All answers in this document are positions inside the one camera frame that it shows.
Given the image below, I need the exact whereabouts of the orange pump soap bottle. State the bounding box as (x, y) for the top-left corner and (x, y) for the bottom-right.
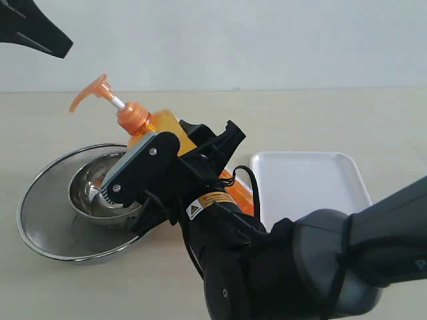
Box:
(68, 73), (256, 216)

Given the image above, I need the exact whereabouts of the large steel mesh strainer bowl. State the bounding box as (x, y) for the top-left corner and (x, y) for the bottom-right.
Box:
(17, 143), (142, 265)

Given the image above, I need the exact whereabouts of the small stainless steel bowl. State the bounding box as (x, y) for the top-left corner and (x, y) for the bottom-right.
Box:
(69, 151), (142, 229)

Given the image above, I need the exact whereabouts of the white rectangular plastic tray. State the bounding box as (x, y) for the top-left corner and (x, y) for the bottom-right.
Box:
(250, 151), (372, 231)

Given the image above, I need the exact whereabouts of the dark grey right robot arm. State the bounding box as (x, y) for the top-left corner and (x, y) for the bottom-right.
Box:
(124, 122), (426, 319)

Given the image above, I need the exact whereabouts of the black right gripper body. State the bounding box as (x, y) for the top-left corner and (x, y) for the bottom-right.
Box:
(129, 121), (246, 235)

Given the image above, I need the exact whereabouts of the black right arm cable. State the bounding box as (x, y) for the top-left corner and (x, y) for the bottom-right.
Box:
(183, 165), (354, 320)

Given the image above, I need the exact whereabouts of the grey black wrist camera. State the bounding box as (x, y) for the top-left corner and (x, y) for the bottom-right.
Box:
(101, 131), (180, 207)

